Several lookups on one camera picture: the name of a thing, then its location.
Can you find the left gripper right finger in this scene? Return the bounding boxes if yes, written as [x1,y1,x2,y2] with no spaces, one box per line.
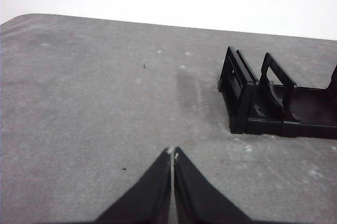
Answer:
[173,146,251,224]

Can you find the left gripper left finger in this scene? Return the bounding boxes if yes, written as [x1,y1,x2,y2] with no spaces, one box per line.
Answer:
[94,147,173,224]

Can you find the black plastic dish rack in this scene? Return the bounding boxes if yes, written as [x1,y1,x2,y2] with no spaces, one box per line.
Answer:
[217,46,337,140]

